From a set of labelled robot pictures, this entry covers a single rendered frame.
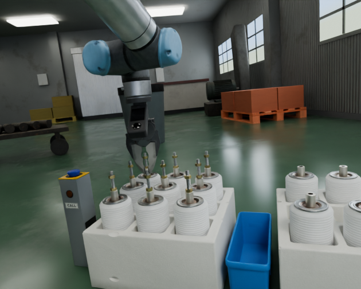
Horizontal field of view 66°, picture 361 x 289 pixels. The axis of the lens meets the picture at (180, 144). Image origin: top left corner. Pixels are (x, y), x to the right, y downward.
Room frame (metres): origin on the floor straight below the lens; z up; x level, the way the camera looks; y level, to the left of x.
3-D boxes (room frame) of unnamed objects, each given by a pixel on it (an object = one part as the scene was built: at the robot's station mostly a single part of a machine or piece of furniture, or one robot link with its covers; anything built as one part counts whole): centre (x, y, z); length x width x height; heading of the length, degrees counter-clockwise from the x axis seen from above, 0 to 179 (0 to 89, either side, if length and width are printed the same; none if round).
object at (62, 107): (9.49, 4.15, 0.43); 1.53 x 1.16 x 0.86; 95
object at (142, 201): (0.76, 0.10, 0.25); 0.08 x 0.08 x 0.01
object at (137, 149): (0.78, 0.12, 0.38); 0.06 x 0.03 x 0.09; 1
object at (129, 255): (0.87, 0.06, 0.09); 0.39 x 0.39 x 0.18; 71
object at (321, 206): (0.62, -0.30, 0.25); 0.08 x 0.08 x 0.01
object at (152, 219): (0.76, 0.10, 0.16); 0.10 x 0.10 x 0.18
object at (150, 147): (0.78, 0.08, 0.38); 0.06 x 0.03 x 0.09; 1
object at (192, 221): (0.72, -0.01, 0.16); 0.10 x 0.10 x 0.18
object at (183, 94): (9.24, 0.07, 0.45); 2.39 x 1.93 x 0.90; 5
